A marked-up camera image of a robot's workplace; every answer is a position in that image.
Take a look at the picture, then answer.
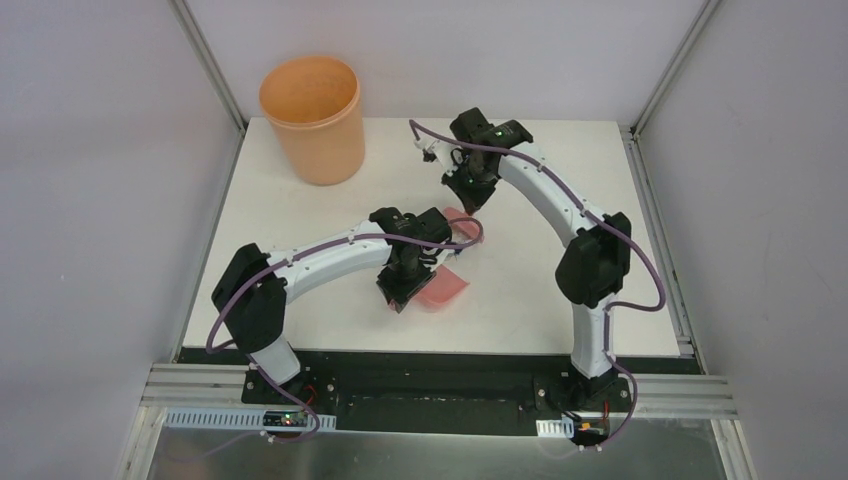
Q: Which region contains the pink plastic dustpan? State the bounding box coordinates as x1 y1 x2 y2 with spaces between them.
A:
411 266 470 311

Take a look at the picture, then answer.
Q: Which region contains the pink hand brush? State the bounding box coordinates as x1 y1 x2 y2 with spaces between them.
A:
441 207 484 243

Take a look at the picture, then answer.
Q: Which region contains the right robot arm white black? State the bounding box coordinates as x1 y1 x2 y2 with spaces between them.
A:
418 108 632 410

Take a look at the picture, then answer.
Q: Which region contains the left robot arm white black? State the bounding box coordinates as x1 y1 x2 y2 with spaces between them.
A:
211 207 453 405

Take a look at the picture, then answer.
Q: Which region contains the orange plastic bin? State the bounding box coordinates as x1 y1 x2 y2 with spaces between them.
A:
258 56 365 186

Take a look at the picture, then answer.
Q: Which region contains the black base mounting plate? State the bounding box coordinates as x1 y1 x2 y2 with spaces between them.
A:
241 350 634 437

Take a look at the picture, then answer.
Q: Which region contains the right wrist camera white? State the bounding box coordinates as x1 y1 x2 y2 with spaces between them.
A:
413 135 442 163

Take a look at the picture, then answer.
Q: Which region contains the right white slotted cable duct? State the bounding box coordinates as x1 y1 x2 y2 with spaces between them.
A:
535 417 575 439

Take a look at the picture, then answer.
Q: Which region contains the white slotted cable duct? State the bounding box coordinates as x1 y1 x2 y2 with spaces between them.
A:
163 407 337 433
535 417 575 439

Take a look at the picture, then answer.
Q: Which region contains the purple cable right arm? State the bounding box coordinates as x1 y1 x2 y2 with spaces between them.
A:
407 119 667 452

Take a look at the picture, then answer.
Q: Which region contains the left white slotted cable duct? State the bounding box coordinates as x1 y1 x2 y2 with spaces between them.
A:
163 407 337 433

